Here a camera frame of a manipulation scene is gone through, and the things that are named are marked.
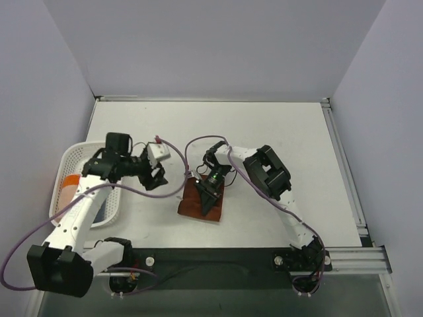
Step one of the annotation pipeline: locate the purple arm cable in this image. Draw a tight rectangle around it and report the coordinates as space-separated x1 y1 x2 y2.
184 134 327 295
0 135 191 293

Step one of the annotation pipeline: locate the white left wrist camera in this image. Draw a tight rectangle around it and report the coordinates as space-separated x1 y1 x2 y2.
146 143 171 167

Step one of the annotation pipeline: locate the brown towel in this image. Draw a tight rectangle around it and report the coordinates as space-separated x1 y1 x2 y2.
177 178 223 223

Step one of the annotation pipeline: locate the blue towel in basket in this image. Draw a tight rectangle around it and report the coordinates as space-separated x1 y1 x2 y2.
93 201 107 226

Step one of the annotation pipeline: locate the white plastic basket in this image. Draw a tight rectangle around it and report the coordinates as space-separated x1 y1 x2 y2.
49 141 121 229

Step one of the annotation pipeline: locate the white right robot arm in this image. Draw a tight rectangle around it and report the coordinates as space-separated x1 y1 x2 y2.
194 141 326 271

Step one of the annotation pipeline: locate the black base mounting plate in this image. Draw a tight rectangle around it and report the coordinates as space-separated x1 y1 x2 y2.
101 247 332 295

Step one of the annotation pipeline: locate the peach towel in basket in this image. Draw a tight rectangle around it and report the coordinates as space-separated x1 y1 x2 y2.
56 185 78 213

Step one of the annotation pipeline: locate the aluminium back frame rail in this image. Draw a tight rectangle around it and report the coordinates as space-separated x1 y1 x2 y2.
95 95 330 104

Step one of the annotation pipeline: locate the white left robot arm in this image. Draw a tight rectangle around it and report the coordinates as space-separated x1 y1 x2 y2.
27 132 171 298

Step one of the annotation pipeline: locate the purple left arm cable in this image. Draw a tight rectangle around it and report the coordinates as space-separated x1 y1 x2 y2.
0 135 191 293

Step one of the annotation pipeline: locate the orange towel in basket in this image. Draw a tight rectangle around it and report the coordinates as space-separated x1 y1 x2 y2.
62 174 81 188

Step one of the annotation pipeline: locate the aluminium front frame rail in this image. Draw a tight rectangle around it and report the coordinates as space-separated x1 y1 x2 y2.
82 245 392 274

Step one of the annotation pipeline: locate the aluminium right side rail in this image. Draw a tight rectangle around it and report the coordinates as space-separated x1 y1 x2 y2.
321 98 375 247

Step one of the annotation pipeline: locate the aluminium frame rail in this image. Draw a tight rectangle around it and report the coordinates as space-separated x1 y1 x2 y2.
82 245 392 274
95 95 330 104

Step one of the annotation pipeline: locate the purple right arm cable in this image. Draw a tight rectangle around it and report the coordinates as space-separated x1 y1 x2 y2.
184 134 327 295

